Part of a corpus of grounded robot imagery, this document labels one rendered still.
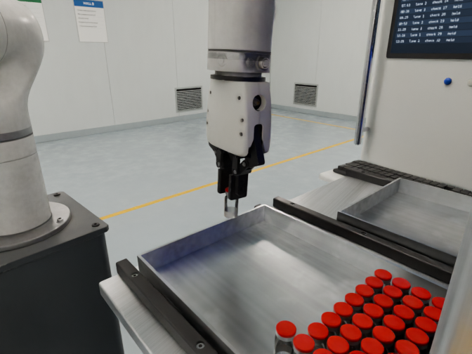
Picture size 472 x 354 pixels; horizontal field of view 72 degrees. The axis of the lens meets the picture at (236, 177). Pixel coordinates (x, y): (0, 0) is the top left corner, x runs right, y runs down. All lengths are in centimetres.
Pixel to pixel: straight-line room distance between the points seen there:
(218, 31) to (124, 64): 528
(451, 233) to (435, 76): 58
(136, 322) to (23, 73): 48
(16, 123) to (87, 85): 482
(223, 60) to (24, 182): 44
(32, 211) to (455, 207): 85
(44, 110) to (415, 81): 485
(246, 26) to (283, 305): 35
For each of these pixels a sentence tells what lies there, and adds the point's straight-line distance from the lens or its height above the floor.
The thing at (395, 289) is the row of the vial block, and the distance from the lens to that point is 44.
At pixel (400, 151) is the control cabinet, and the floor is 88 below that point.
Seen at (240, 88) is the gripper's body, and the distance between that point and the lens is 42.
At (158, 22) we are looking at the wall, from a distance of 600.
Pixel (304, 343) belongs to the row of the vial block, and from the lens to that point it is 35.
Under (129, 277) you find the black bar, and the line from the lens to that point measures 49.
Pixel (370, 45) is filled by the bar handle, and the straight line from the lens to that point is 120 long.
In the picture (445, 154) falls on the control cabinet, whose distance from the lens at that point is 117.
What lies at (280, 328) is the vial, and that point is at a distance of 36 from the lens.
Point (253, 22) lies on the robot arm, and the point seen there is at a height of 122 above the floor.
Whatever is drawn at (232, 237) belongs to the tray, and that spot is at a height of 88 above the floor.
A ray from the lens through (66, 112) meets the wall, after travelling 544.
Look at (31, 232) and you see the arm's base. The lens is 73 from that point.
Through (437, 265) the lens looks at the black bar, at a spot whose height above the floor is 90.
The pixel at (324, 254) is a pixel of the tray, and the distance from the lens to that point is 56.
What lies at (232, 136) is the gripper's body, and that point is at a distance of 44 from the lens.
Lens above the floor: 119
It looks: 21 degrees down
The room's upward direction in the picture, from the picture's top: straight up
